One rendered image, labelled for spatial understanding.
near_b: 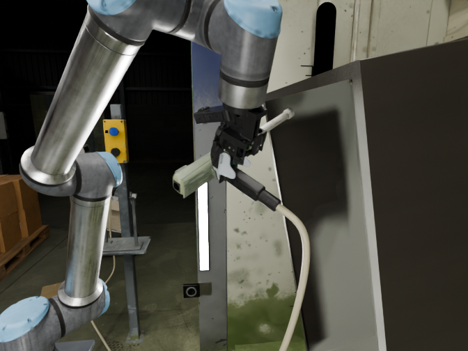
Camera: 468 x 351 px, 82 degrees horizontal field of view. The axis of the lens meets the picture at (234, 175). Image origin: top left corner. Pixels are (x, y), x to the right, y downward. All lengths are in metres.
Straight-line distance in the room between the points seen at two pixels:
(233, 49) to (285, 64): 1.17
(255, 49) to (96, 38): 0.24
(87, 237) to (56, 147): 0.41
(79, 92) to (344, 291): 1.27
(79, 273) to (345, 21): 1.73
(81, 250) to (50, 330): 0.32
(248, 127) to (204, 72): 1.05
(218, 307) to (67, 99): 1.60
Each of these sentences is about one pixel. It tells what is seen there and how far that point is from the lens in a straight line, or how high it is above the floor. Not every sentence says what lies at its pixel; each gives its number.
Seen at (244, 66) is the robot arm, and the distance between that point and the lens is 0.47.
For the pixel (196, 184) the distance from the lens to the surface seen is 0.61.
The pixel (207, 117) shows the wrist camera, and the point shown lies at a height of 1.55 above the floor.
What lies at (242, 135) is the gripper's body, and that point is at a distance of 0.55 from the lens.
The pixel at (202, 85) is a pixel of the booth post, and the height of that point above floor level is 1.73.
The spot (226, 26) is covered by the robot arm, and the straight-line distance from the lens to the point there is 0.47.
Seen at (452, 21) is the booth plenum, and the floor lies 2.09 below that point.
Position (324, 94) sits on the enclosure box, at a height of 1.64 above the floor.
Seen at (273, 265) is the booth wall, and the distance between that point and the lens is 1.83.
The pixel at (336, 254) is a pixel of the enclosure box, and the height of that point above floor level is 0.97.
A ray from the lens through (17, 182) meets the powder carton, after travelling 4.06.
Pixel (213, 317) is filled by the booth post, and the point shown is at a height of 0.30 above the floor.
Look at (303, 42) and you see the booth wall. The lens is 1.68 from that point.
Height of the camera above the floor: 1.54
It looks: 11 degrees down
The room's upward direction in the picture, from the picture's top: straight up
